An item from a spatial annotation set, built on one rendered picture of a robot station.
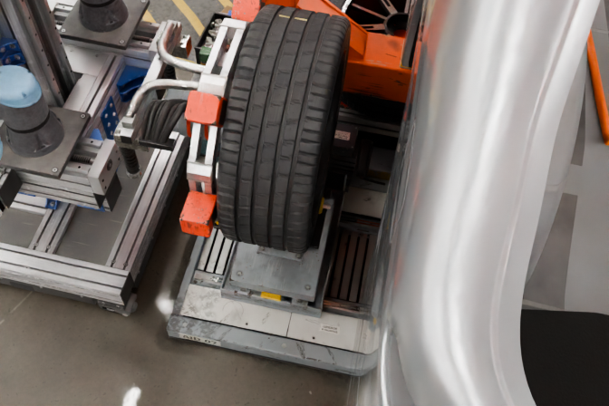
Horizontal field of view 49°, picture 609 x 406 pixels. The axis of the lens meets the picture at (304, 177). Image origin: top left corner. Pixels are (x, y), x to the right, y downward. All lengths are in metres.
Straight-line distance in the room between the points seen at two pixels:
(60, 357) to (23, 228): 0.47
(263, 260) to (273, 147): 0.87
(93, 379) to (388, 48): 1.52
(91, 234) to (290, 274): 0.72
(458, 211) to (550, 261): 0.90
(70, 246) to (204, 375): 0.65
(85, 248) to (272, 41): 1.17
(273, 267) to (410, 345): 1.58
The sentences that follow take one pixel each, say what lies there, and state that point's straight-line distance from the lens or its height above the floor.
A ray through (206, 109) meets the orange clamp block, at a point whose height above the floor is 1.14.
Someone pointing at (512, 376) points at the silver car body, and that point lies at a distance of 0.77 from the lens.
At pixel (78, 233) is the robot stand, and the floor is 0.21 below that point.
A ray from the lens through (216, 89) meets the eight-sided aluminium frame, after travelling 1.62.
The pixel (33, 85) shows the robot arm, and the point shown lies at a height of 1.03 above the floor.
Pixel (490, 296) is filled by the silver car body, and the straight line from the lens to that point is 0.77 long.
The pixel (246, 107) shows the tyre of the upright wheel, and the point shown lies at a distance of 1.56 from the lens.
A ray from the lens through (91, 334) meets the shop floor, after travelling 2.57.
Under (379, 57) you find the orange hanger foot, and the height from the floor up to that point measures 0.68.
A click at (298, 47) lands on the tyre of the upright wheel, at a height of 1.18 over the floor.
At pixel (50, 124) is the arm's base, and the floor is 0.89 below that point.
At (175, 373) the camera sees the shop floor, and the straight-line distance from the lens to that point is 2.46.
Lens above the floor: 2.33
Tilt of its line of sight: 56 degrees down
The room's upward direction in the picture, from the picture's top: 5 degrees clockwise
